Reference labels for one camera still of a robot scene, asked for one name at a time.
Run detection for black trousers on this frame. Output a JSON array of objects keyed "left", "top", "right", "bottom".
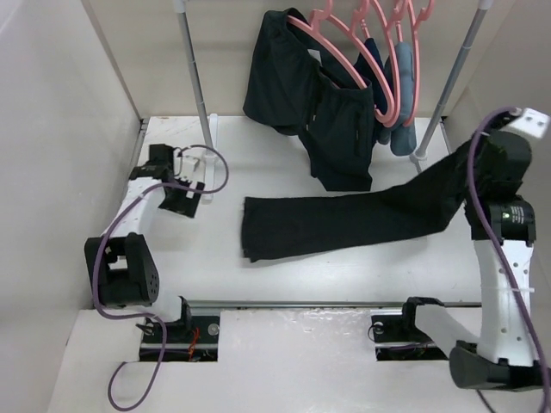
[
  {"left": 243, "top": 8, "right": 375, "bottom": 192},
  {"left": 240, "top": 143, "right": 470, "bottom": 262}
]

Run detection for pink hanger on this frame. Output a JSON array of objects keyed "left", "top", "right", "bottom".
[
  {"left": 287, "top": 0, "right": 367, "bottom": 89},
  {"left": 308, "top": 1, "right": 407, "bottom": 127},
  {"left": 369, "top": 0, "right": 436, "bottom": 128}
]

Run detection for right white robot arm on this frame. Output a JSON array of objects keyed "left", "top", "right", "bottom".
[{"left": 398, "top": 131, "right": 550, "bottom": 400}]

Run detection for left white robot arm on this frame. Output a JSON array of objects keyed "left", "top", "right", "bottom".
[{"left": 84, "top": 144, "right": 205, "bottom": 342}]

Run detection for light blue jeans on hanger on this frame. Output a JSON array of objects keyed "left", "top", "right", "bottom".
[{"left": 376, "top": 41, "right": 417, "bottom": 157}]

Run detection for black trousers on hanger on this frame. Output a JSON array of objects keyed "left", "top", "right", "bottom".
[{"left": 243, "top": 8, "right": 375, "bottom": 192}]

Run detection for navy trousers on hanger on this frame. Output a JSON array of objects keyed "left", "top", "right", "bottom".
[{"left": 354, "top": 38, "right": 400, "bottom": 128}]

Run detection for left white rack foot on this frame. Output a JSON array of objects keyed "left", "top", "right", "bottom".
[{"left": 203, "top": 113, "right": 219, "bottom": 191}]

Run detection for white rack foot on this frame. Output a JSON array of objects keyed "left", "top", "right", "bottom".
[
  {"left": 409, "top": 153, "right": 426, "bottom": 174},
  {"left": 203, "top": 113, "right": 219, "bottom": 191}
]

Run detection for right white rack foot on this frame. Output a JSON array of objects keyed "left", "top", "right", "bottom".
[{"left": 409, "top": 153, "right": 426, "bottom": 174}]

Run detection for right rack pole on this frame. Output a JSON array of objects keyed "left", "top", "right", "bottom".
[{"left": 413, "top": 0, "right": 493, "bottom": 157}]

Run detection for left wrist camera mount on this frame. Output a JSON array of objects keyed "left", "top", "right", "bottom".
[{"left": 174, "top": 147, "right": 203, "bottom": 181}]

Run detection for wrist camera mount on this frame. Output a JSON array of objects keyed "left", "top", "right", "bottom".
[
  {"left": 174, "top": 147, "right": 203, "bottom": 181},
  {"left": 506, "top": 108, "right": 550, "bottom": 145}
]

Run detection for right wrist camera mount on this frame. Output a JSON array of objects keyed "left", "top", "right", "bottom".
[{"left": 506, "top": 108, "right": 550, "bottom": 145}]

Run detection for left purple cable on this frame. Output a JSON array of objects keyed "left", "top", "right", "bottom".
[{"left": 91, "top": 144, "right": 230, "bottom": 412}]

